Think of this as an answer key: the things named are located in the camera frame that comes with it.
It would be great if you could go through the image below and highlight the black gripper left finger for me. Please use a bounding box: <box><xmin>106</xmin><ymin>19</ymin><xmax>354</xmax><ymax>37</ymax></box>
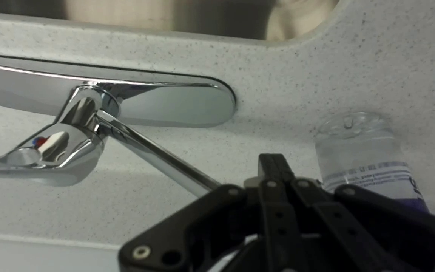
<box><xmin>118</xmin><ymin>152</ymin><xmax>280</xmax><ymax>272</ymax></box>

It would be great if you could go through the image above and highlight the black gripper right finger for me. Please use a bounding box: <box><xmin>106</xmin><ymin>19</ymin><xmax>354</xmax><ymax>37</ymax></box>
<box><xmin>277</xmin><ymin>152</ymin><xmax>435</xmax><ymax>272</ymax></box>

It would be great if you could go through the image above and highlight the chrome sink faucet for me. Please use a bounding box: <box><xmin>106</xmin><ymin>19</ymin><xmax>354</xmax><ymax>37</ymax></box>
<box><xmin>0</xmin><ymin>51</ymin><xmax>239</xmax><ymax>199</ymax></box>

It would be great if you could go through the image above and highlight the clear plastic water bottle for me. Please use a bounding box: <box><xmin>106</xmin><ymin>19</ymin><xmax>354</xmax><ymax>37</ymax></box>
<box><xmin>313</xmin><ymin>110</ymin><xmax>434</xmax><ymax>216</ymax></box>

